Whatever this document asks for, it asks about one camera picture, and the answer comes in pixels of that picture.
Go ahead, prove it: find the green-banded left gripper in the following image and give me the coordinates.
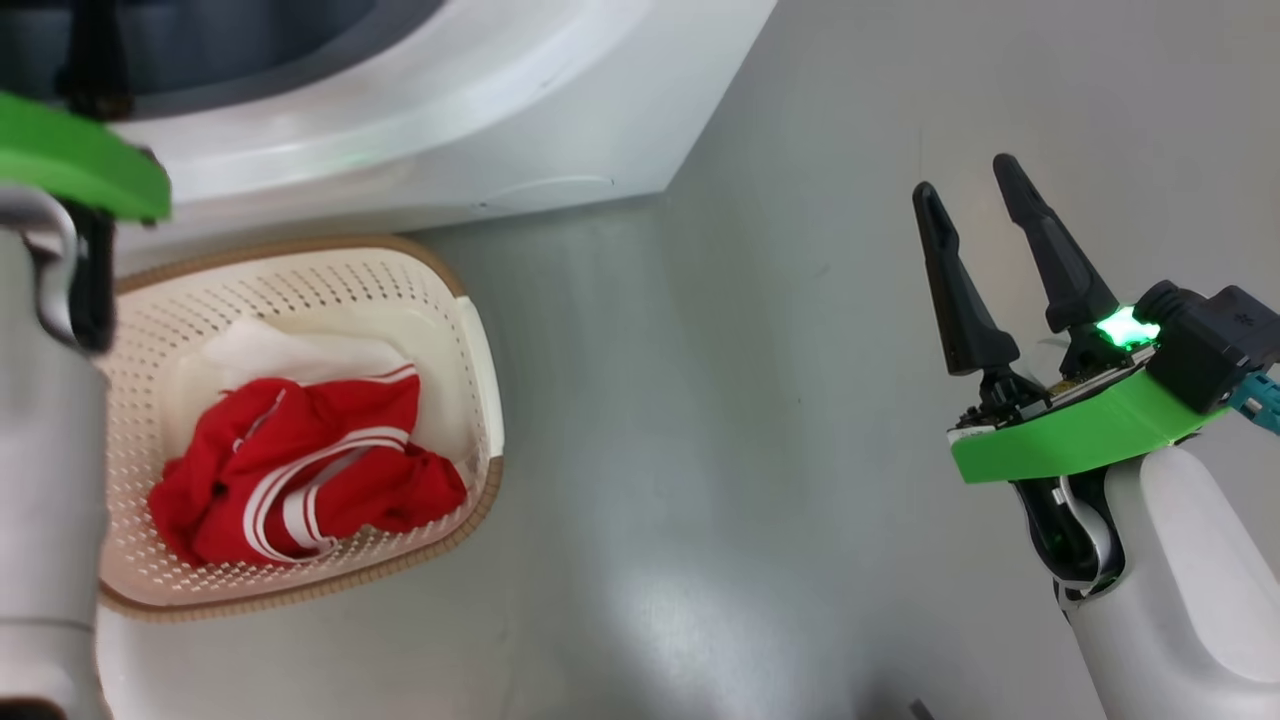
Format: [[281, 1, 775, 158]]
[[0, 0, 173, 223]]

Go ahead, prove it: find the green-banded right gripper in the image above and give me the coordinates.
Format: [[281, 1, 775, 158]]
[[912, 153, 1231, 486]]

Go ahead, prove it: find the red garment with white stripes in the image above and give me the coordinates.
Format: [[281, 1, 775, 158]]
[[148, 318, 469, 568]]

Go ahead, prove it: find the grey rubber door gasket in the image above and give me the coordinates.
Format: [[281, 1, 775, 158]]
[[0, 0, 446, 121]]

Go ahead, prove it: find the cream perforated laundry basket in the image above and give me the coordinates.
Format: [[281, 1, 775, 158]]
[[97, 235, 504, 621]]

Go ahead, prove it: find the white front-load washing machine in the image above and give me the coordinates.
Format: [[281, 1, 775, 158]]
[[0, 0, 779, 276]]

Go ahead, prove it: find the round white drain filter cover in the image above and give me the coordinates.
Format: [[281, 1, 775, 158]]
[[470, 175, 616, 211]]

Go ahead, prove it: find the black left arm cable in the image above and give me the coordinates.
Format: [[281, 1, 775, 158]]
[[62, 200, 117, 353]]

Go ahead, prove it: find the teal right camera cable connector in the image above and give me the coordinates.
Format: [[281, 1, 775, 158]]
[[1228, 372, 1280, 436]]

